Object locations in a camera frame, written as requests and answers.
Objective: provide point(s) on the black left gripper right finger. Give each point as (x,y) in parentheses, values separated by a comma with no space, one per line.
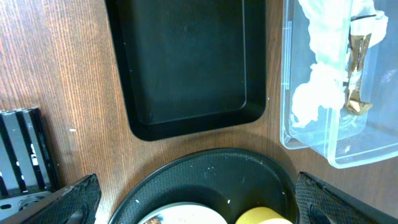
(320,202)

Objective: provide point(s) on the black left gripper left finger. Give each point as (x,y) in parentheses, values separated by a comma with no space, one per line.
(75,203)

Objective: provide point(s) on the yellow bowl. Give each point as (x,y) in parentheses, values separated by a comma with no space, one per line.
(261,215)

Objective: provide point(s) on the food scraps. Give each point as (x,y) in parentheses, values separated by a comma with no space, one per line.
(154,221)

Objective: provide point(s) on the grey plate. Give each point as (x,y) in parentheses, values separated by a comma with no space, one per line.
(185,213)

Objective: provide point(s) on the gold snack wrapper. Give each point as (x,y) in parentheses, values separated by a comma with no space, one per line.
(359,46)

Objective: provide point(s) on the white napkin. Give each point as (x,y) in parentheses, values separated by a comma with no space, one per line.
(331,22)

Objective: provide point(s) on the clear plastic waste bin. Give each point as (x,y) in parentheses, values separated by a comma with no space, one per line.
(343,139)

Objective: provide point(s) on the round black tray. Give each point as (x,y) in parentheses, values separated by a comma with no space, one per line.
(228,180)

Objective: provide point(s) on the black rectangular tray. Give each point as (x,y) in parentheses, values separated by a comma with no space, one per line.
(188,66)

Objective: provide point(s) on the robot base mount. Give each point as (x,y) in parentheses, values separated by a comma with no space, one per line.
(28,169)

